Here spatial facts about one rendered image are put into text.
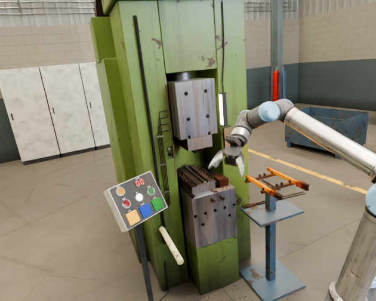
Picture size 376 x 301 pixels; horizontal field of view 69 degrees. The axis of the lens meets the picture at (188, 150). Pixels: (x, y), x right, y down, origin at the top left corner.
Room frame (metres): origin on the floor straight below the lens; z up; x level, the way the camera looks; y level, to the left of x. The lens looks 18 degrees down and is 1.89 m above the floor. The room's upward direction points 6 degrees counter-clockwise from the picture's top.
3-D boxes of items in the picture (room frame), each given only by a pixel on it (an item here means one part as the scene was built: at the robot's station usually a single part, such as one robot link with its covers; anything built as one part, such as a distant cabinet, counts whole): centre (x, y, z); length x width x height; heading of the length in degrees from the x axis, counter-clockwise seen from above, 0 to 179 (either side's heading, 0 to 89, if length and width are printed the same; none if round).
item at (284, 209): (1.94, -0.62, 0.70); 0.40 x 0.30 x 0.02; 110
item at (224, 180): (2.05, -0.24, 0.95); 0.12 x 0.09 x 0.07; 20
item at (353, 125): (5.19, -2.71, 0.36); 1.21 x 0.81 x 0.72; 31
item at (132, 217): (1.50, 0.38, 1.01); 0.07 x 0.05 x 0.07; 135
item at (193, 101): (2.15, -0.06, 1.57); 0.42 x 0.39 x 0.40; 20
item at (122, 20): (2.17, 0.30, 1.15); 0.44 x 0.26 x 2.30; 20
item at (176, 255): (1.73, 0.20, 0.62); 0.44 x 0.05 x 0.05; 20
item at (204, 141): (2.13, -0.02, 1.32); 0.42 x 0.20 x 0.10; 20
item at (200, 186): (2.13, -0.02, 0.96); 0.42 x 0.20 x 0.09; 20
